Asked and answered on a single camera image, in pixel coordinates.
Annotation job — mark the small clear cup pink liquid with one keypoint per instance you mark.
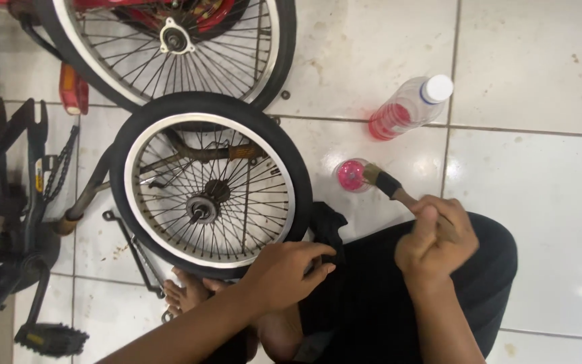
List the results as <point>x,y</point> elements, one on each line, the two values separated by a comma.
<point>351,175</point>

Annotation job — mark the person's right hand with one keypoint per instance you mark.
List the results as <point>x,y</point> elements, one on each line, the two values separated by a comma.
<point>437,253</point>

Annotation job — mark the black cloth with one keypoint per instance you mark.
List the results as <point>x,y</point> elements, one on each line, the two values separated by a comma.
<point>327,225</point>

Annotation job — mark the person's left hand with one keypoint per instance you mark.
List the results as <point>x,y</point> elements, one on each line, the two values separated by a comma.
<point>281,278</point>

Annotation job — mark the red orange reflector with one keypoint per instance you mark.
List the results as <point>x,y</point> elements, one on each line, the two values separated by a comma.
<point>72,88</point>

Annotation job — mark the black bicycle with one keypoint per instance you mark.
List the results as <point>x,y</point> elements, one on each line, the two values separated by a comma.
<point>13,242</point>

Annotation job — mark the black metal stay bracket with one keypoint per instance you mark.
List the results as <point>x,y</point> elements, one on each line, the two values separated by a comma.
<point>132,250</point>

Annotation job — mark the person's bare foot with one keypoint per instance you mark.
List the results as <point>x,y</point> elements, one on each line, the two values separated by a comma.
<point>187,293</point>

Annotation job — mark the small black-tyred bicycle wheel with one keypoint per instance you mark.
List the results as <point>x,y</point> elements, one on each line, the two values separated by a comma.
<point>134,151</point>

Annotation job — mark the person's black shorts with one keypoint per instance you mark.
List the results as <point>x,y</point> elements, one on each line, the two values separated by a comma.
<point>382,303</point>

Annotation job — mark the large white-walled bicycle wheel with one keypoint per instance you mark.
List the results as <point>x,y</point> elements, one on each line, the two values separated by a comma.
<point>58,40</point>

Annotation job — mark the clear bottle with red liquid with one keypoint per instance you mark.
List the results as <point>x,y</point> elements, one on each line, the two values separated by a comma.
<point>402,111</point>

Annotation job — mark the black bicycle pedal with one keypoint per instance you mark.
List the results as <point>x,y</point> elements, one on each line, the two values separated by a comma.
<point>51,338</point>

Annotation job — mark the red bicycle frame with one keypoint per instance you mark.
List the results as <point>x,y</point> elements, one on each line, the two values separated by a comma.
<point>215,12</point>

